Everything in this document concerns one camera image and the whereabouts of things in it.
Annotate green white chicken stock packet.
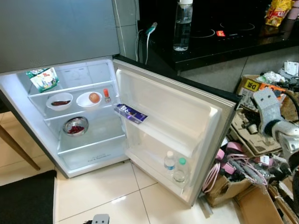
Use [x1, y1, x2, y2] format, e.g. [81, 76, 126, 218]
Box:
[26, 68, 59, 93]

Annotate grey fridge door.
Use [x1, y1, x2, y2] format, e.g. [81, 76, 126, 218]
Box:
[114, 58, 240, 207]

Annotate grey mini fridge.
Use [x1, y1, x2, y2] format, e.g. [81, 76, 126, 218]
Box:
[0, 0, 129, 179]

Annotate white power adapter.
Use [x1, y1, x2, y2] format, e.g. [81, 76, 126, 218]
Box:
[284, 61, 299, 77]

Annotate crumpled white plastic bag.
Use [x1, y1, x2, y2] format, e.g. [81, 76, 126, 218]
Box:
[256, 71, 285, 84]

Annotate printed cardboard box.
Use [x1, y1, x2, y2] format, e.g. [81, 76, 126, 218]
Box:
[236, 74, 299, 123]

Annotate flattened cardboard sheet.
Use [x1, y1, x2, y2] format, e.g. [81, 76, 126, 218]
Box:
[228, 110, 281, 158]

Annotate black induction cooktop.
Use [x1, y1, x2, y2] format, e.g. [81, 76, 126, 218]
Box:
[187, 9, 299, 47]

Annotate yellow red snack bag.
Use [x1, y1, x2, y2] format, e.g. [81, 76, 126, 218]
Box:
[265, 0, 294, 27]

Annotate pink cup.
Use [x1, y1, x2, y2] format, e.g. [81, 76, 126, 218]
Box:
[287, 0, 299, 20]

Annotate black kitchen counter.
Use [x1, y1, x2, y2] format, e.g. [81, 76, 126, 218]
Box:
[138, 0, 299, 71]

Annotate plain brown cardboard box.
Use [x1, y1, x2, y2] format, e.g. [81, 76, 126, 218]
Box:
[234, 184, 299, 224]

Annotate small brown cardboard box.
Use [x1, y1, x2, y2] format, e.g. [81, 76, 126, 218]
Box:
[203, 174, 253, 208]

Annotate green capped clear bottle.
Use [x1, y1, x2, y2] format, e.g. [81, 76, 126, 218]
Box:
[173, 157, 187, 183]

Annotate white capped water bottle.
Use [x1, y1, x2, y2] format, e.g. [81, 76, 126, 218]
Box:
[164, 151, 176, 171]

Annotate tall clear spray bottle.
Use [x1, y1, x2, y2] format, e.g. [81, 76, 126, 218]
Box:
[173, 0, 193, 52]

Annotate purple chocolate pack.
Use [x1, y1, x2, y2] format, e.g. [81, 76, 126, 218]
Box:
[114, 104, 148, 124]

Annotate white bowl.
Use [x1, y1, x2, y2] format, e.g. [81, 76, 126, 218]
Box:
[46, 92, 74, 111]
[76, 91, 103, 109]

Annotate red berries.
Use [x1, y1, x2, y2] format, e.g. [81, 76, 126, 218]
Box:
[67, 125, 85, 135]

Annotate steel bowl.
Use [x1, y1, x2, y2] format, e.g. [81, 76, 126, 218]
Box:
[63, 117, 89, 137]

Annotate wooden table leg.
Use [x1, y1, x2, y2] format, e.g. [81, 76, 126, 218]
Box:
[0, 124, 41, 171]

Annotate black floor mat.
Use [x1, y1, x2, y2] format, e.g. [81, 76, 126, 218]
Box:
[0, 170, 57, 224]

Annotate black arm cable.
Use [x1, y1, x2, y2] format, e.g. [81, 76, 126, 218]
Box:
[280, 90, 299, 123]

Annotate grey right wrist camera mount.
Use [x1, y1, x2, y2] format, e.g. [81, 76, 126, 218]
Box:
[253, 87, 284, 136]

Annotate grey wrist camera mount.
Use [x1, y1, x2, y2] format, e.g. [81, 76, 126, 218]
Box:
[92, 214, 111, 224]
[253, 87, 284, 136]

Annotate pink cable bundle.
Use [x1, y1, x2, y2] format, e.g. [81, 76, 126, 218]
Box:
[202, 161, 220, 193]

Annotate white cable with teal plug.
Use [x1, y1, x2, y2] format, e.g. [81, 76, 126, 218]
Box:
[135, 22, 158, 63]

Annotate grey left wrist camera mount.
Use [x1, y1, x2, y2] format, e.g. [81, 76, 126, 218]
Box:
[92, 214, 111, 224]

